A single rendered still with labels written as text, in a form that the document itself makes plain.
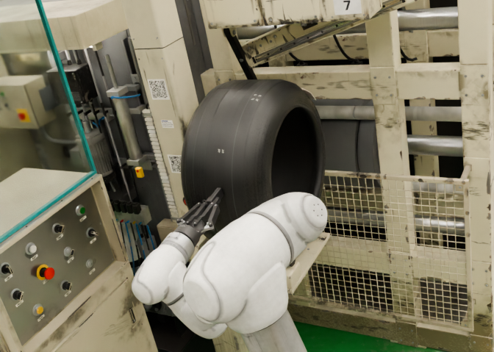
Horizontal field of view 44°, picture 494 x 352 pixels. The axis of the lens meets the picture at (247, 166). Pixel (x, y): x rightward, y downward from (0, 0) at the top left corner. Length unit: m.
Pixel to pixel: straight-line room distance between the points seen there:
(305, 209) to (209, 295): 0.25
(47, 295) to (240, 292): 1.21
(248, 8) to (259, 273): 1.26
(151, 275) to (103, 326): 0.74
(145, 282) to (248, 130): 0.58
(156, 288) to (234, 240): 0.57
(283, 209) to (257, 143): 0.73
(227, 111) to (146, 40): 0.38
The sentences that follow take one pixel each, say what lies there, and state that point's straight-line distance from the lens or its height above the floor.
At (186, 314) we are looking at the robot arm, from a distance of 1.69.
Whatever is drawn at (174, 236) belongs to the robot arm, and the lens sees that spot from 1.74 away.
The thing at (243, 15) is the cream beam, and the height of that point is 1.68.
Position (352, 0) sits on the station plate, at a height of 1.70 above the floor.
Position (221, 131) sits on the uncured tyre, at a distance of 1.94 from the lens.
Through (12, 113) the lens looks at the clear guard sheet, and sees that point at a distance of 2.00.
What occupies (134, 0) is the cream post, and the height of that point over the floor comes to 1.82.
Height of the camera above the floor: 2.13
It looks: 25 degrees down
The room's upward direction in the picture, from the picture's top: 12 degrees counter-clockwise
